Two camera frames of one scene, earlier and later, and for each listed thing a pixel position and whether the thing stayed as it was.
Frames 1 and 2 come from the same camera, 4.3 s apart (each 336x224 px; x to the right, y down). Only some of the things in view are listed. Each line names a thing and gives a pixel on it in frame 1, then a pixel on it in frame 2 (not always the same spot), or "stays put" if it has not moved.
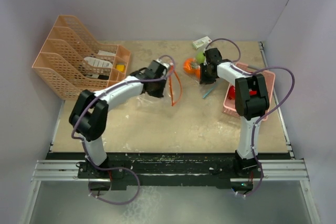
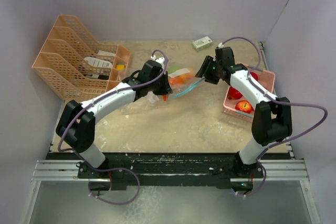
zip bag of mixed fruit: [191, 67] to [181, 80]
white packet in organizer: [100, 63] stays put
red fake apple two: [231, 92] stays put
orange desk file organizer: [73, 61] stays put
